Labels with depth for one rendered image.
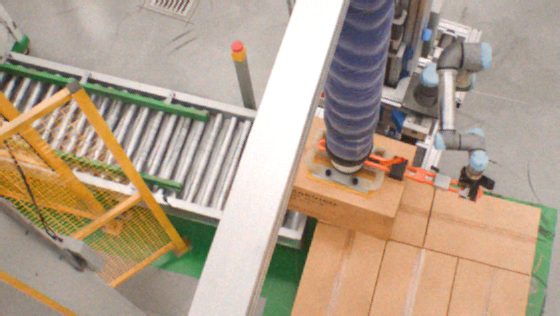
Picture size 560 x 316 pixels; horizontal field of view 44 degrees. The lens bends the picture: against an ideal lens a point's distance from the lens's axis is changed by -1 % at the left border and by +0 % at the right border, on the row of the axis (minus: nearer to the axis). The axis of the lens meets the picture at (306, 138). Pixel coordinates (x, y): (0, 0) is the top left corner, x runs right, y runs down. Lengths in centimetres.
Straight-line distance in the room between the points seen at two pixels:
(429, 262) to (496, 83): 164
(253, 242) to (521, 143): 373
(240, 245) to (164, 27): 409
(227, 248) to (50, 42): 430
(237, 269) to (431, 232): 275
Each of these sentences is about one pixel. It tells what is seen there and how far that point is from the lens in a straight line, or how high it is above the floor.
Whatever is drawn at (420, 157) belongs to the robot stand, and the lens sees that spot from 449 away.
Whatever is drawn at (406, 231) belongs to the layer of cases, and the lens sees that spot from 396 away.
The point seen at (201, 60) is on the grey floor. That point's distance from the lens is 510.
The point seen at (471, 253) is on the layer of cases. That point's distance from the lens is 398.
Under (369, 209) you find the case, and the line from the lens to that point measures 342.
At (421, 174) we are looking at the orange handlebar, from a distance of 335.
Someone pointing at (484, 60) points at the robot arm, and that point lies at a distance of 318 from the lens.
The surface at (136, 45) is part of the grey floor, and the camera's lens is 528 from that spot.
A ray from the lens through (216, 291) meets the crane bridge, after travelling 130.
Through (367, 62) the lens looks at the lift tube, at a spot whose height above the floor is 221.
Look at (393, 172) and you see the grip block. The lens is 334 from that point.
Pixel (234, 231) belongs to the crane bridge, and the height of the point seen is 305.
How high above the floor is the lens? 430
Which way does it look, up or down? 65 degrees down
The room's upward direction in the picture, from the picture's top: 3 degrees counter-clockwise
